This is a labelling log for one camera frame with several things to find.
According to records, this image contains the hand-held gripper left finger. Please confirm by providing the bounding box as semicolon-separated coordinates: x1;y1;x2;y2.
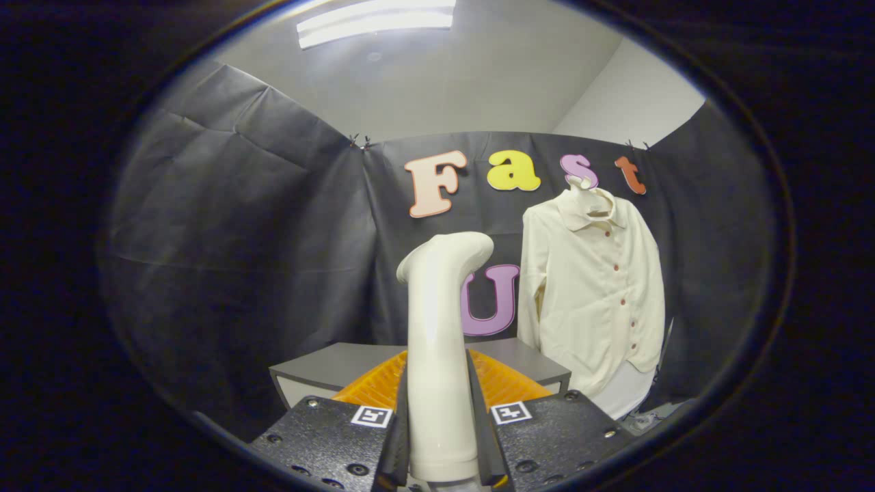
250;350;411;492

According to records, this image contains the white garment steamer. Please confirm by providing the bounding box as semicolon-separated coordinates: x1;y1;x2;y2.
396;231;494;482

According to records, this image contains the ceiling light panel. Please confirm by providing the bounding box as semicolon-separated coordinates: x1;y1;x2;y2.
296;0;457;50

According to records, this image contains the cream button-up shirt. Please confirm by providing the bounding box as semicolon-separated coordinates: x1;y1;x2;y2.
517;188;666;397

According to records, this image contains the black backdrop cloth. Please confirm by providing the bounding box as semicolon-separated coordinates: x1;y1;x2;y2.
99;61;777;424

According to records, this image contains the white ironing board pad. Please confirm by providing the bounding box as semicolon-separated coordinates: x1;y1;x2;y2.
589;361;658;420

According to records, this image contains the grey cabinet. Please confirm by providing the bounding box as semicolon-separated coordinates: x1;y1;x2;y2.
269;337;572;411

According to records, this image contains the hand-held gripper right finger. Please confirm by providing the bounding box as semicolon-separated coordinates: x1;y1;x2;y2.
466;348;636;491

